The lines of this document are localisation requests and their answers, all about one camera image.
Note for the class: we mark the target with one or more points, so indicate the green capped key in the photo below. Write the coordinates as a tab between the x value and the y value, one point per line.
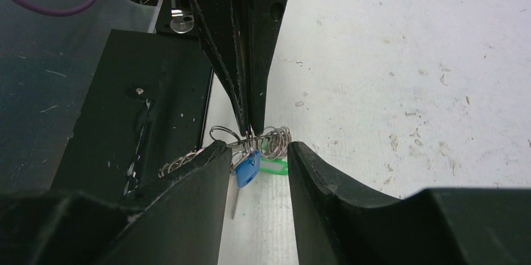
274	167

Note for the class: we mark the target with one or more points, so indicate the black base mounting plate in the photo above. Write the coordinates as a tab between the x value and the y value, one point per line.
146	105

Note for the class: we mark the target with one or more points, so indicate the blue capped key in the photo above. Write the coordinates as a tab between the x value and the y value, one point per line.
245	170

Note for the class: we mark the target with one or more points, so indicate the metal keyring with red handle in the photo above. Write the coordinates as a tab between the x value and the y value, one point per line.
247	144

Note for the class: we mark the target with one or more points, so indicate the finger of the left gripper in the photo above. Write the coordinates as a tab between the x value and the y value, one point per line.
222	37
256	25

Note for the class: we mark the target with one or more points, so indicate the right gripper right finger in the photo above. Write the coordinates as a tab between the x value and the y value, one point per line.
339	220

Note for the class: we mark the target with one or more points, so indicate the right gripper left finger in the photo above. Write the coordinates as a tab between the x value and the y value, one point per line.
177	219

